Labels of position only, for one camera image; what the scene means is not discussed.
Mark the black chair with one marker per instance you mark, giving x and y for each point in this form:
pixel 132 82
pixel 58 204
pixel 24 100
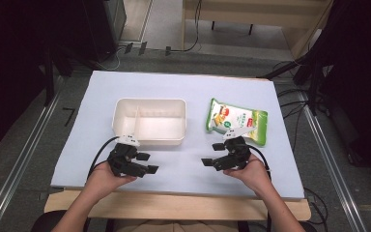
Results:
pixel 46 222

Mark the person's left hand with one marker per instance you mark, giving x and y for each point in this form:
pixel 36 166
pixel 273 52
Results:
pixel 104 182

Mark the person's beige trousers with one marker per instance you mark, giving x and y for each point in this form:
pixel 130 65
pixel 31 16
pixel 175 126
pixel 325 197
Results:
pixel 174 226

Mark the green snack bag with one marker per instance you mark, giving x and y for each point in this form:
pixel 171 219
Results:
pixel 238 117

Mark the white plastic container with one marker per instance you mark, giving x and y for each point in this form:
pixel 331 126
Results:
pixel 161 122

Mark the pale blue table mat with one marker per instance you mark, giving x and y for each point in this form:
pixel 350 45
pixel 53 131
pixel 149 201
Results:
pixel 180 83

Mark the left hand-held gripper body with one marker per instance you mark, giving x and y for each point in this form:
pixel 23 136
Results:
pixel 121 159

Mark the person's right hand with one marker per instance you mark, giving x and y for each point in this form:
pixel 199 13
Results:
pixel 254 175

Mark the wooden table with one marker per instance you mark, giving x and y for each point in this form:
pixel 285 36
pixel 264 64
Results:
pixel 180 206

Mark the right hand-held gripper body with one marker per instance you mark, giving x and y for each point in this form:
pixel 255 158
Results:
pixel 239 154

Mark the metal floor rail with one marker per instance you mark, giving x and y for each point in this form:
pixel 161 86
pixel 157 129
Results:
pixel 331 174
pixel 22 161

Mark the dark curtain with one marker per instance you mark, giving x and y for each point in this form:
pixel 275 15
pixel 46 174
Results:
pixel 9 64
pixel 364 80

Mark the wooden bench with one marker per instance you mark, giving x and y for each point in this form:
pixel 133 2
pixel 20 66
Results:
pixel 238 13

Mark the black cabinet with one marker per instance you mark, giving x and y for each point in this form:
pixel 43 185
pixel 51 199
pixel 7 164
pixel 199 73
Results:
pixel 99 29

